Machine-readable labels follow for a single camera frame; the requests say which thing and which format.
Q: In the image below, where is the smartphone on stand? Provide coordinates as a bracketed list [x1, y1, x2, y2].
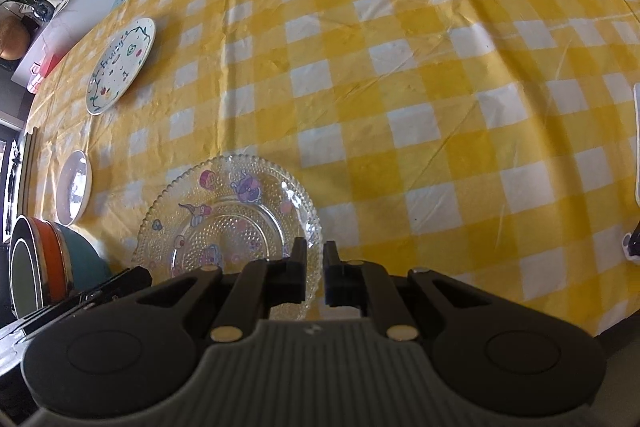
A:
[632, 83, 640, 207]

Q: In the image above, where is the blue steel bowl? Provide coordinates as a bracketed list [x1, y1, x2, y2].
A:
[52, 223, 112, 293]

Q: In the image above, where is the orange steel bowl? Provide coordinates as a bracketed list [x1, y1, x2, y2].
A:
[9, 215, 67, 310]

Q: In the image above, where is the dark notebook stack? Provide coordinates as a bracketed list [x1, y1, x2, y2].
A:
[14, 127, 39, 218]

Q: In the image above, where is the yellow checkered tablecloth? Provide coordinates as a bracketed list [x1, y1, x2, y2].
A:
[28, 0, 639, 333]

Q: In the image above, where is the clear glass patterned plate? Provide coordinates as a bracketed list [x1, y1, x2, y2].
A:
[131, 154, 323, 320]

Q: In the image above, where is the green ceramic bowl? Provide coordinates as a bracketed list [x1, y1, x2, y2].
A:
[9, 239, 42, 319]

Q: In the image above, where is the golden round vase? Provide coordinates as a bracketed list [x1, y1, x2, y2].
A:
[0, 16, 32, 61]

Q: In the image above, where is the white Fruity painted plate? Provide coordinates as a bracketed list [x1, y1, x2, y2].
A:
[85, 17, 156, 116]

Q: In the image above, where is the pink storage box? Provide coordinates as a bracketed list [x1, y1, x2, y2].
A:
[27, 53, 65, 94]

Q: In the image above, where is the small white sticker plate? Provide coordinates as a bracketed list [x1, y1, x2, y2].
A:
[55, 150, 92, 225]

